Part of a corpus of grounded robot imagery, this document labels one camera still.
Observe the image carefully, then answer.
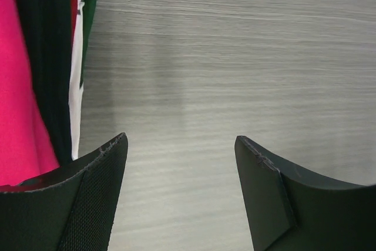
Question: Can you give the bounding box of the red t shirt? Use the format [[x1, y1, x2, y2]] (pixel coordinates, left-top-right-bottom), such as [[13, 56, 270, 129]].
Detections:
[[70, 0, 78, 46]]

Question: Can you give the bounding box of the pink t shirt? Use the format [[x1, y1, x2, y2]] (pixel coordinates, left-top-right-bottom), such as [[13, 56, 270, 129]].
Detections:
[[1, 0, 58, 185]]

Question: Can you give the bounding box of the white t shirt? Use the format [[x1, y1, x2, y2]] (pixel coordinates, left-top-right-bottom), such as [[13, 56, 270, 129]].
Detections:
[[69, 0, 85, 160]]

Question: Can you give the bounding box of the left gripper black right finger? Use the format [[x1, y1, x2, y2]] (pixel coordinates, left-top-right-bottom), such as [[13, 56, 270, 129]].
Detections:
[[234, 136, 375, 251]]

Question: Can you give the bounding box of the black t shirt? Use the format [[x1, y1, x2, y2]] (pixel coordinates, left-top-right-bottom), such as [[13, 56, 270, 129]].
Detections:
[[16, 0, 72, 166]]

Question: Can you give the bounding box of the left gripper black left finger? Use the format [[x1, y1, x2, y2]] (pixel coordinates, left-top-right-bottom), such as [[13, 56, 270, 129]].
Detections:
[[1, 133, 128, 251]]

